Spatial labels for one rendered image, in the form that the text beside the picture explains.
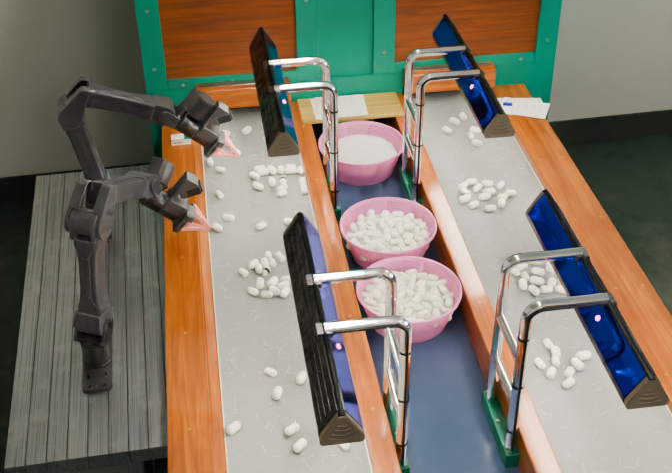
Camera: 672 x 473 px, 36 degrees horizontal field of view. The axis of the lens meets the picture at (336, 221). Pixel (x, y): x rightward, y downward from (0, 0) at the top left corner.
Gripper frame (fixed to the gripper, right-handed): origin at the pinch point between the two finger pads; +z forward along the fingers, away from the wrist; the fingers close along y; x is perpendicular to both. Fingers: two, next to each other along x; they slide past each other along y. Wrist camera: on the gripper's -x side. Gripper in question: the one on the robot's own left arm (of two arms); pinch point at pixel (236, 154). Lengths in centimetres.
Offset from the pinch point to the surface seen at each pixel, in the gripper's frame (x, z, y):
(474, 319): -27, 46, -71
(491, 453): -18, 48, -105
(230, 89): -1.2, 0.2, 38.8
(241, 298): 10, 5, -51
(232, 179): 9.4, 6.2, 4.6
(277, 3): -31, -3, 46
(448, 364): -16, 46, -76
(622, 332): -63, 34, -117
